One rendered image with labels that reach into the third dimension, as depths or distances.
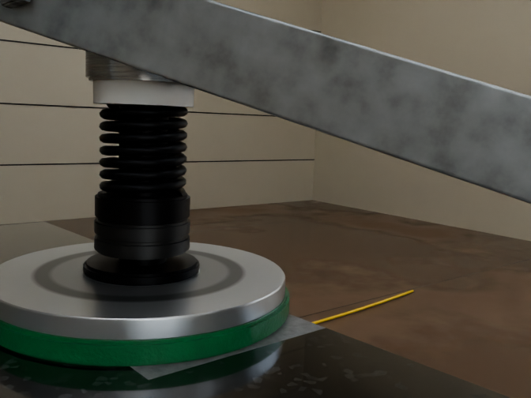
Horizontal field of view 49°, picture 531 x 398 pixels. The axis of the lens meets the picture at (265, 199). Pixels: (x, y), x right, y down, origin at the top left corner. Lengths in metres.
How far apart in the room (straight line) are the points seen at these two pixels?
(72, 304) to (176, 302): 0.06
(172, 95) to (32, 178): 4.91
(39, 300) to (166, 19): 0.18
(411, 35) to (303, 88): 5.90
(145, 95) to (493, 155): 0.22
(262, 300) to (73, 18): 0.21
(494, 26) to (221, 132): 2.79
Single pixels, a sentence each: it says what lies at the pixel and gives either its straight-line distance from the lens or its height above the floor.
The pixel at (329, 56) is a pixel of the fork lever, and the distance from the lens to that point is 0.32.
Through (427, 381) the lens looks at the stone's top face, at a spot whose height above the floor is 0.80.
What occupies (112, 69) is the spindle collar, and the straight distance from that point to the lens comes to 0.39.
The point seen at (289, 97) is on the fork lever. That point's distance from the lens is 0.32.
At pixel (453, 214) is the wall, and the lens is 5.84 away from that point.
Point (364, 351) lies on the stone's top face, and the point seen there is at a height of 0.80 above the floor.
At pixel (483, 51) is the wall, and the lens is 5.74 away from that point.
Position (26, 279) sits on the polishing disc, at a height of 0.83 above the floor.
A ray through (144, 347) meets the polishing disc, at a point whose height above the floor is 0.82.
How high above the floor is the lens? 0.94
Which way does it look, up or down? 8 degrees down
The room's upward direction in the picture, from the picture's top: 2 degrees clockwise
